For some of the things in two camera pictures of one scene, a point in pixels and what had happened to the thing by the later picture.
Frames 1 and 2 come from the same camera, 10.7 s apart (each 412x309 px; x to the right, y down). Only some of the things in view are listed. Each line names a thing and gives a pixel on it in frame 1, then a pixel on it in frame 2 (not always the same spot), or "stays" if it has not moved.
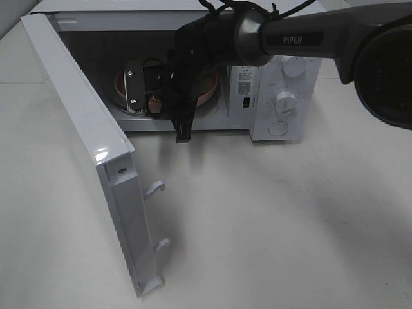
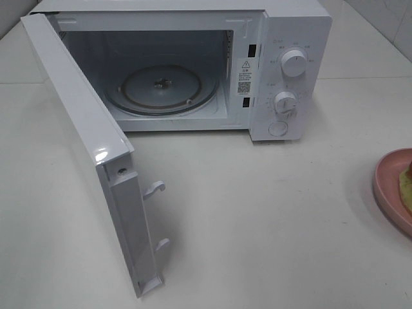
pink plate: x=206 y=92 → x=387 y=179
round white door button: x=278 y=128 stays
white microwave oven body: x=123 y=47 stays
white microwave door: x=110 y=147 stays
